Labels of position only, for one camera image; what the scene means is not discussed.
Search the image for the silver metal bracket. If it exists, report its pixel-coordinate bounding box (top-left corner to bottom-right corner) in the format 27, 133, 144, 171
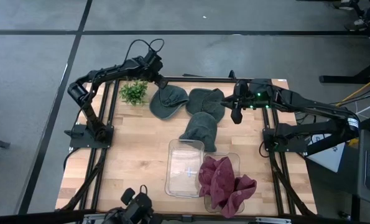
83, 213, 111, 224
255, 217, 292, 224

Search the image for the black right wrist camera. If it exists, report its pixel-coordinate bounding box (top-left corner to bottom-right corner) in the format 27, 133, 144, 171
249, 78, 274, 94

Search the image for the black aluminium table frame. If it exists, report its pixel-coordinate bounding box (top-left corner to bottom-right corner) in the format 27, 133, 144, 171
55, 70, 318, 224

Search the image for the white laptop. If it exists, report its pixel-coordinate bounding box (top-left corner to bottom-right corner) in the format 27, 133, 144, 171
307, 133, 347, 174

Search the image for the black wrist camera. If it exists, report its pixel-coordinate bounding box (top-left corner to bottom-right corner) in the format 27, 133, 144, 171
249, 78, 274, 94
142, 49, 164, 73

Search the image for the black left wrist camera cable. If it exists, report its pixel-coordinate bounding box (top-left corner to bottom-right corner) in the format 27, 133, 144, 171
124, 38, 166, 63

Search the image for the black desk leg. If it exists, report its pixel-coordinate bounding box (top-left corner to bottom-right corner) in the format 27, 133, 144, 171
319, 60, 370, 85

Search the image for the person's shoe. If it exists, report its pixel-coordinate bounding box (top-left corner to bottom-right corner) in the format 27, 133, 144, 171
345, 17, 369, 32
333, 0, 361, 12

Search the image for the black desk bar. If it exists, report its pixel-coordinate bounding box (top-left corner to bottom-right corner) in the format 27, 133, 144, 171
305, 117, 370, 156

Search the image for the small green potted plant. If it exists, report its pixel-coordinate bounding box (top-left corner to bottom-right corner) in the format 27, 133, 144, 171
118, 79, 150, 107

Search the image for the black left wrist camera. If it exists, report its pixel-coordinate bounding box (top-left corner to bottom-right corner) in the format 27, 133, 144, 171
142, 49, 164, 73

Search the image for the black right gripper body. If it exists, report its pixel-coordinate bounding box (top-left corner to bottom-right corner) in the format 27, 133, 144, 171
220, 79, 279, 110

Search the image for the yellow cable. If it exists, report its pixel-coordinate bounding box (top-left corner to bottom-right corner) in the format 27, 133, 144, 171
340, 79, 370, 103

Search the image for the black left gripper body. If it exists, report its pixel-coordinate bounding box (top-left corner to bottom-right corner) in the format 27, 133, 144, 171
131, 57, 164, 82

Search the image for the dark green baseball cap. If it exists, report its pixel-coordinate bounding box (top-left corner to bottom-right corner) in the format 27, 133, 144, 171
149, 84, 190, 121
178, 111, 219, 153
185, 88, 226, 124

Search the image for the clear plastic bin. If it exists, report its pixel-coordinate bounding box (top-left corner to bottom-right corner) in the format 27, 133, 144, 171
164, 138, 205, 198
203, 151, 246, 215

